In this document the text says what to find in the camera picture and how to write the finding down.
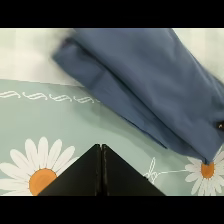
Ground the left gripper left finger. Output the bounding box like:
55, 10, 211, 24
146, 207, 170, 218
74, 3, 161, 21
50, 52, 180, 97
37, 143, 102, 197

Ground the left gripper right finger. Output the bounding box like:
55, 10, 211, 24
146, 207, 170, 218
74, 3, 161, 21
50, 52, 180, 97
101, 143, 167, 197

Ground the blue garment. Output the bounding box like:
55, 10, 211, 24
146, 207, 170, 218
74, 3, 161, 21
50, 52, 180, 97
51, 28, 224, 165

